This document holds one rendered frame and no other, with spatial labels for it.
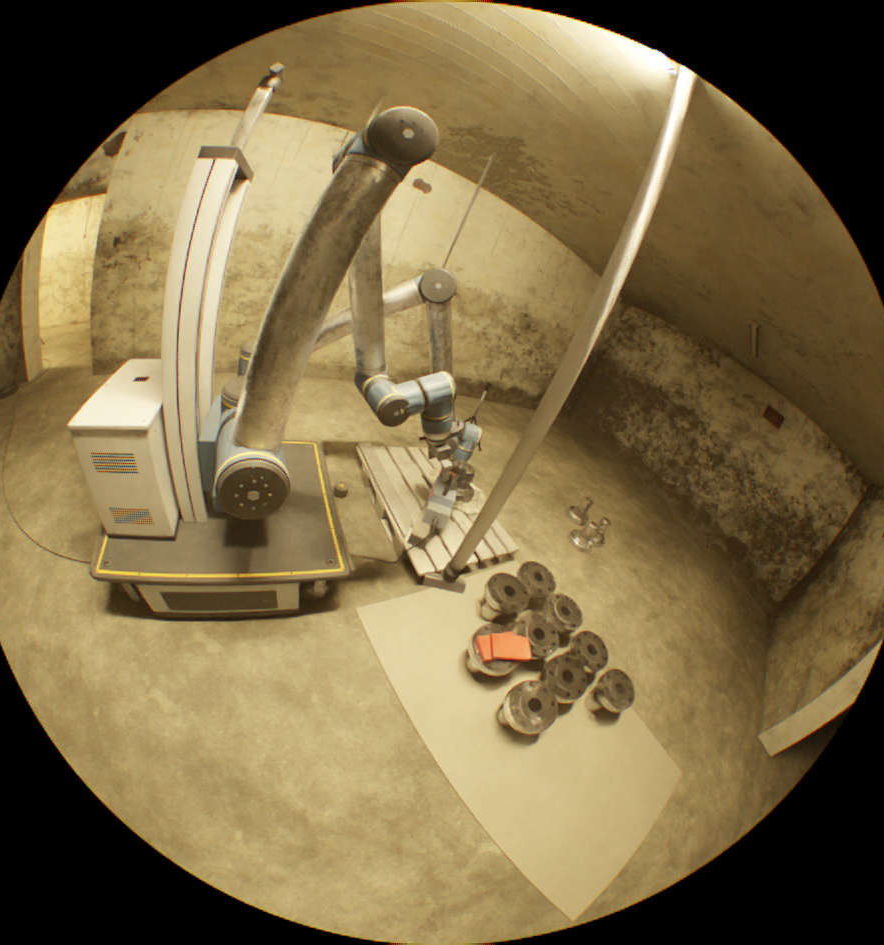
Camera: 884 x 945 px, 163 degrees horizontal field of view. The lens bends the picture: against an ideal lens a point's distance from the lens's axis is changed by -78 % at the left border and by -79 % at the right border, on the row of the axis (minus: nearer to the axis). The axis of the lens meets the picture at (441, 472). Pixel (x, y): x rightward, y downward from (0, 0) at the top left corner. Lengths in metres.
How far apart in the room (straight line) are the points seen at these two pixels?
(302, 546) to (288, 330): 0.96
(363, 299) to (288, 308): 0.33
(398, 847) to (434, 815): 0.21
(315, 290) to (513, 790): 1.89
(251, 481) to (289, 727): 1.03
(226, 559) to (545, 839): 1.88
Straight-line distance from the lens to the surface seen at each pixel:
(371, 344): 0.98
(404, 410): 0.93
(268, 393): 0.71
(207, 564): 1.36
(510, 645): 1.49
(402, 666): 1.56
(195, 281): 1.05
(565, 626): 1.82
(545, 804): 1.77
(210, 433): 1.26
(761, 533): 6.34
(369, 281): 0.93
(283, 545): 1.39
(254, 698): 1.48
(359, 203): 0.67
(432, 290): 1.26
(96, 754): 1.74
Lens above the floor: 1.44
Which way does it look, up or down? 31 degrees down
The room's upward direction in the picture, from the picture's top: 24 degrees clockwise
